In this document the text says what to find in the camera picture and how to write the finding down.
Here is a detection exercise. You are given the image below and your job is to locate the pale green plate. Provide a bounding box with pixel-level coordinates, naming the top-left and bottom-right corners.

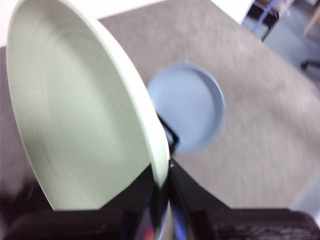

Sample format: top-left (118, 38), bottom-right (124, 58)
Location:
top-left (5, 0), bottom-right (172, 212)

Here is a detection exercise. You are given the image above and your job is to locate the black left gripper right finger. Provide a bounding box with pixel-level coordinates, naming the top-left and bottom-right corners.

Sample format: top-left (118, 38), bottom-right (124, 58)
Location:
top-left (168, 160), bottom-right (320, 240)

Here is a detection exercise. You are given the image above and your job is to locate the black plate rack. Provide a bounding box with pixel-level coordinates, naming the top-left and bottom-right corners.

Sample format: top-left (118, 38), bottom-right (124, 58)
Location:
top-left (159, 116), bottom-right (181, 156)

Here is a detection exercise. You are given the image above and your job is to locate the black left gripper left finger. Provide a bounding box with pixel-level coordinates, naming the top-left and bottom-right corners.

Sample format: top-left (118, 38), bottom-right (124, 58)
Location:
top-left (4, 166), bottom-right (170, 240)

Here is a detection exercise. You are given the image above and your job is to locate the blue plate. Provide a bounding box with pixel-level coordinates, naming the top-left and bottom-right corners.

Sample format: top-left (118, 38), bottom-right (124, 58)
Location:
top-left (147, 62), bottom-right (227, 155)

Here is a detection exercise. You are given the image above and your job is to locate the black metal frame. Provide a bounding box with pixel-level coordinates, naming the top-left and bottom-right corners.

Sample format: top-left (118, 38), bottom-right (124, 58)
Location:
top-left (246, 0), bottom-right (282, 42)

